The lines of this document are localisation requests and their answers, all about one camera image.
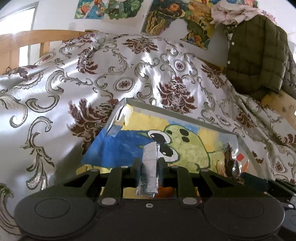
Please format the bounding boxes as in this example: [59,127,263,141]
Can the grey tray with painting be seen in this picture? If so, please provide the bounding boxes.
[76,97,276,200]

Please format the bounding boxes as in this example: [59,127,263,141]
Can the pink crumpled cloth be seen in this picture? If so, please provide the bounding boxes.
[210,1,277,26]

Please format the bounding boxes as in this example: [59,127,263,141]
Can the olive quilted jacket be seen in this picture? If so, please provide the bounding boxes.
[225,15,295,101]

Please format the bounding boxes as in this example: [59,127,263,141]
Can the small dark brown snack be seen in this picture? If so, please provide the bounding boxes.
[224,144,235,179]

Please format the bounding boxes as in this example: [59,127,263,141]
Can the floral satin bedspread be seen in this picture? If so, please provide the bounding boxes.
[1,33,295,240]

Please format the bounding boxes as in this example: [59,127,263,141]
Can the window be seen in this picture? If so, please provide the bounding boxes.
[1,2,39,66]

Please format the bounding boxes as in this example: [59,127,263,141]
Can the anime girl poster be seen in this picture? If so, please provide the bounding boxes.
[74,0,107,20]

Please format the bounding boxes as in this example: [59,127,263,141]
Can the orange spicy snack bag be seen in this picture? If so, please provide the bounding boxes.
[217,153,250,179]

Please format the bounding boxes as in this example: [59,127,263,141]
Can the sunflower painting poster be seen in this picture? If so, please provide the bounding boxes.
[142,0,189,36]

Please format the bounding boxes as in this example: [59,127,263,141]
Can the landscape painting poster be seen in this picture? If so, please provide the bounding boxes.
[181,5,215,50]

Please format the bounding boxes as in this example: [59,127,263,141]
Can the small orange fruit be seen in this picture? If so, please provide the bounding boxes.
[155,186,175,199]

